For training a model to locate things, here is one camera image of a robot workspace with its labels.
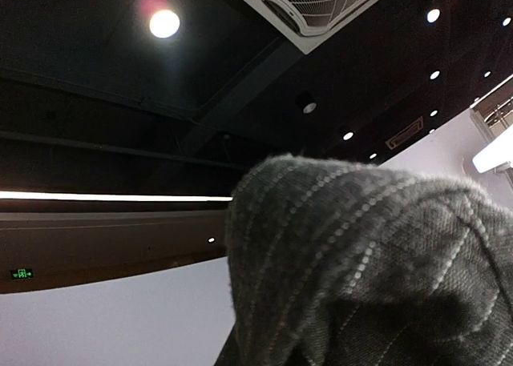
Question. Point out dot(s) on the large round ceiling light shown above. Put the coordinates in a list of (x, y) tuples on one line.
[(164, 23)]

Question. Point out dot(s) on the bright wall lamp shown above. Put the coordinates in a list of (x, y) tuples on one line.
[(496, 154)]

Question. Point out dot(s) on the black striped shirt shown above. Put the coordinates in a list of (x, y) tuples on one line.
[(339, 263)]

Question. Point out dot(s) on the green exit sign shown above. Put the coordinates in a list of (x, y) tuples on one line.
[(21, 274)]

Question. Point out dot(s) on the linear ceiling light strip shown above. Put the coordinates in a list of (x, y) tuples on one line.
[(27, 195)]

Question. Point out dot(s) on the white ceiling air vent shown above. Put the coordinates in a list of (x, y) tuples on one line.
[(309, 23)]

